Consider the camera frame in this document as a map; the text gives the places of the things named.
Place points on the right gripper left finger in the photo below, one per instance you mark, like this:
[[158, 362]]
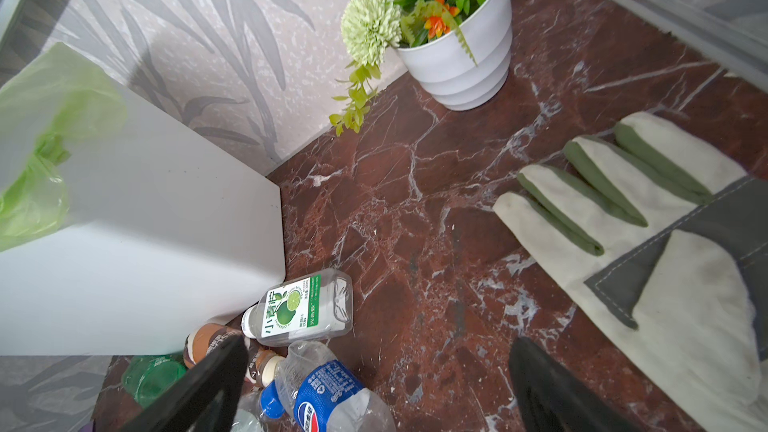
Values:
[[205, 399]]

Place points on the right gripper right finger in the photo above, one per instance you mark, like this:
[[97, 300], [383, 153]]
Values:
[[550, 398]]

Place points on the white bin with green liner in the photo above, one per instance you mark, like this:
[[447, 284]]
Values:
[[122, 230]]

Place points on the green bottle yellow cap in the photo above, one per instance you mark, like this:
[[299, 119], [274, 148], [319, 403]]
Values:
[[148, 377]]

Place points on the blue label pepsi bottle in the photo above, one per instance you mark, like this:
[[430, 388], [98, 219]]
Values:
[[321, 394]]

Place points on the clear bottle lime label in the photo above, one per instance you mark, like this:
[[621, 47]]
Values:
[[318, 307]]

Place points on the white pot with flowers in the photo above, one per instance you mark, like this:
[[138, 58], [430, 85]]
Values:
[[459, 51]]

